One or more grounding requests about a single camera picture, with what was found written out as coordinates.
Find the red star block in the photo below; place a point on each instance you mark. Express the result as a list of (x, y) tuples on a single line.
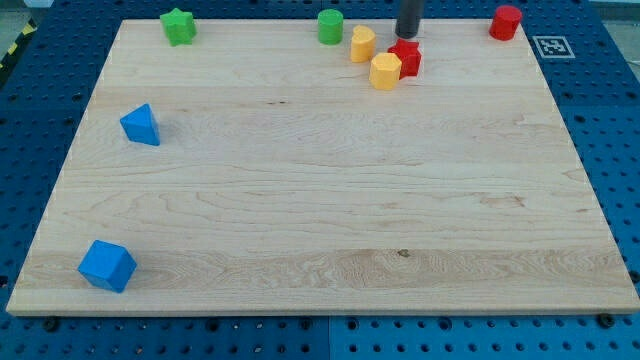
[(410, 56)]

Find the wooden board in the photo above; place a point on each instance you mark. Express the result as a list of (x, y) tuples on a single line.
[(285, 184)]

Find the green star block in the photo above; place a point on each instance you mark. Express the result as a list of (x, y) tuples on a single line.
[(179, 27)]

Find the yellow hexagon block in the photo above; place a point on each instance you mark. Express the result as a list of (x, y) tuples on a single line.
[(385, 71)]

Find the yellow heart block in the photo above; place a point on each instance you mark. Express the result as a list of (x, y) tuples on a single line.
[(363, 43)]

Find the green cylinder block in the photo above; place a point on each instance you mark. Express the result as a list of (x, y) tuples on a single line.
[(330, 26)]

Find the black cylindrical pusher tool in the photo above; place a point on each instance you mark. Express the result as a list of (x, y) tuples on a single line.
[(408, 19)]

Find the blue triangle block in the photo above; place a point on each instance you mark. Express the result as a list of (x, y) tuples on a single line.
[(140, 126)]

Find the blue cube block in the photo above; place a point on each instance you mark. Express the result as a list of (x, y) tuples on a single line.
[(107, 266)]

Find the red cylinder block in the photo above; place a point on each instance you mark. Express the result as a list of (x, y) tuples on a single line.
[(505, 22)]

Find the white fiducial marker tag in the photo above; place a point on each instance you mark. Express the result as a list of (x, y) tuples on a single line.
[(553, 47)]

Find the black bolt left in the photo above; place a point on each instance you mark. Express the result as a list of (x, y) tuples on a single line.
[(50, 324)]

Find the black bolt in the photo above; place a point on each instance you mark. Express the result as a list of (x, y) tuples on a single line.
[(50, 324), (605, 320)]

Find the black bolt right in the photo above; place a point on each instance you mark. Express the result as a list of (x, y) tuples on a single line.
[(605, 320)]

